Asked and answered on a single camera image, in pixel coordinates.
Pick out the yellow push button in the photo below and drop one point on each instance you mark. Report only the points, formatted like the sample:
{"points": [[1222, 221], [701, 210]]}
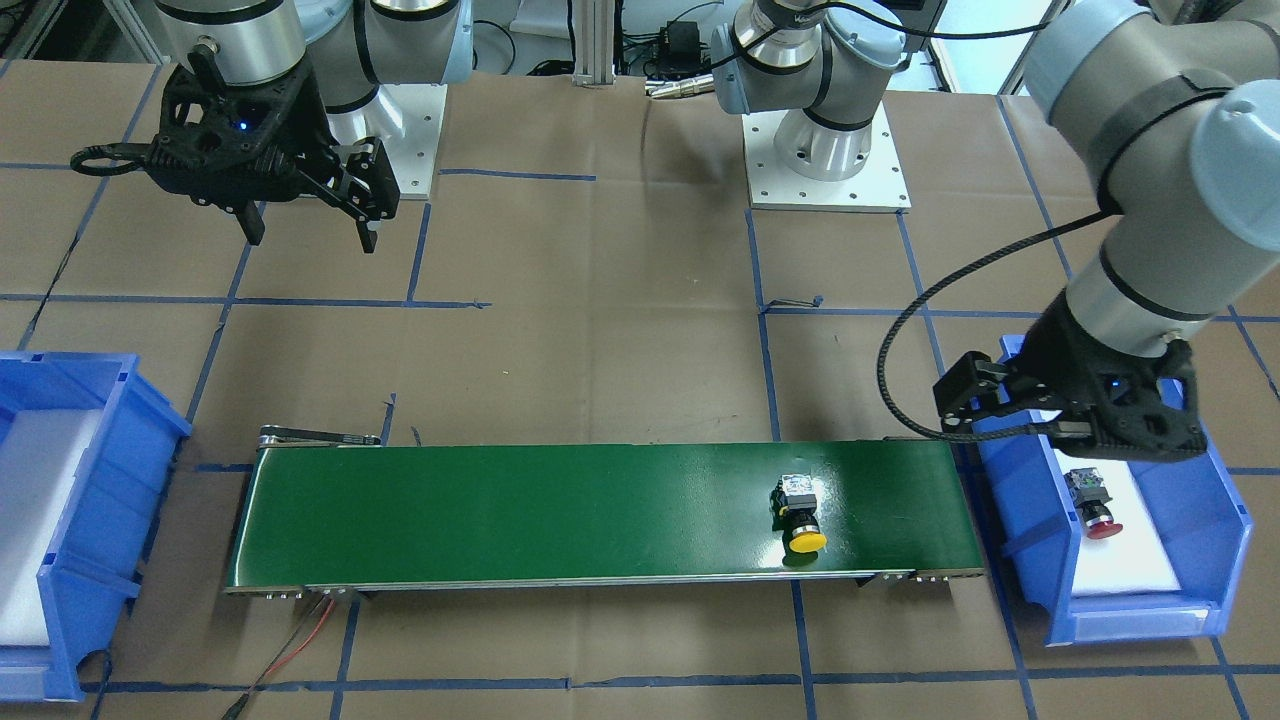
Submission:
{"points": [[794, 503]]}

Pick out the aluminium frame post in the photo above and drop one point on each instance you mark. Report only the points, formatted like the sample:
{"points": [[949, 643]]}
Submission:
{"points": [[594, 28]]}

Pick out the red push button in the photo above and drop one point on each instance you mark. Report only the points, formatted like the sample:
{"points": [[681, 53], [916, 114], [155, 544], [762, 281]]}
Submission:
{"points": [[1090, 497]]}

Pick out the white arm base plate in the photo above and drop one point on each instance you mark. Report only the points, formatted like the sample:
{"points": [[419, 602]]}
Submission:
{"points": [[794, 164], [409, 120]]}

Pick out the green conveyor belt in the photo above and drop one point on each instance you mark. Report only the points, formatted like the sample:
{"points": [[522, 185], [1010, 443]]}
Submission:
{"points": [[437, 518]]}

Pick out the blue bin near left arm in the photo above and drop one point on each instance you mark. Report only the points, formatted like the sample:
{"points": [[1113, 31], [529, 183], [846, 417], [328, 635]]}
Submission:
{"points": [[1199, 516]]}

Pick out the white foam pad bin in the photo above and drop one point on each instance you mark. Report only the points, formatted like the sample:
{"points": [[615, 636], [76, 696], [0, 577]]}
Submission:
{"points": [[39, 460], [1134, 561]]}

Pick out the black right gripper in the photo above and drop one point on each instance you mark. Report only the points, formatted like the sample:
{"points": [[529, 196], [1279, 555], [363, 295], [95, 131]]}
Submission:
{"points": [[307, 128]]}

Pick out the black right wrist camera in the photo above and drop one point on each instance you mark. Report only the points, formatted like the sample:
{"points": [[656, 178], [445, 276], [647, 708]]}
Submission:
{"points": [[371, 152]]}

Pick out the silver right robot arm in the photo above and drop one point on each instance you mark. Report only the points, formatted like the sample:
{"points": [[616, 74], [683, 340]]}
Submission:
{"points": [[355, 47]]}

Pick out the black power adapter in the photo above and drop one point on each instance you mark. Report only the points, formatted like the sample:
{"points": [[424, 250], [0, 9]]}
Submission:
{"points": [[679, 51]]}

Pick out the blue bin near right arm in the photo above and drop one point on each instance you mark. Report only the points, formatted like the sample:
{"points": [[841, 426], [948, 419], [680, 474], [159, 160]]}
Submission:
{"points": [[90, 570]]}

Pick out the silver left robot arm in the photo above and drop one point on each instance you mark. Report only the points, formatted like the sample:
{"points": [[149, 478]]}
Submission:
{"points": [[1174, 115]]}

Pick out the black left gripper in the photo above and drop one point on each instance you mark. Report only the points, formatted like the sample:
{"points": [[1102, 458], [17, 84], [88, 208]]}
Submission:
{"points": [[1053, 352]]}

